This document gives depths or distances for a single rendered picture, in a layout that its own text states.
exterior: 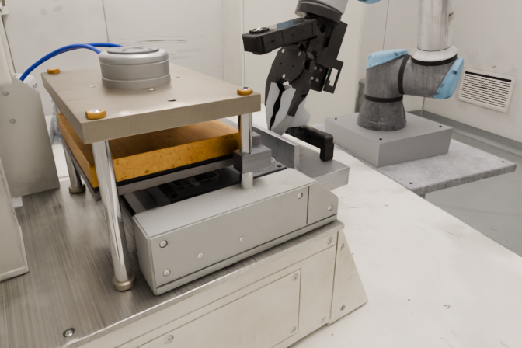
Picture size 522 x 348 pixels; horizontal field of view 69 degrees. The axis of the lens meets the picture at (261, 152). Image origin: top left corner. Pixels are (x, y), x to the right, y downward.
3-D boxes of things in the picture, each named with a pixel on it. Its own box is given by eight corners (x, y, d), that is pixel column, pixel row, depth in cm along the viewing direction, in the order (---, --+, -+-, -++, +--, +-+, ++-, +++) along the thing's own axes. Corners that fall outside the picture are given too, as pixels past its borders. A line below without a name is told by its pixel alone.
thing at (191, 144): (95, 202, 37) (78, 108, 34) (59, 137, 54) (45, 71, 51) (244, 161, 46) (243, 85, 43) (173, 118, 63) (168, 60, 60)
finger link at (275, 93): (293, 144, 64) (310, 91, 63) (266, 139, 61) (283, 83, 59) (282, 139, 67) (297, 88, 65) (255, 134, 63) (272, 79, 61)
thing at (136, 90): (17, 241, 31) (-28, 84, 26) (1, 136, 55) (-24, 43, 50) (261, 170, 44) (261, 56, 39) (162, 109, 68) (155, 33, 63)
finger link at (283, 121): (305, 150, 62) (323, 95, 60) (278, 145, 58) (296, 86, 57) (294, 144, 64) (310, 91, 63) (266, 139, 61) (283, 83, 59)
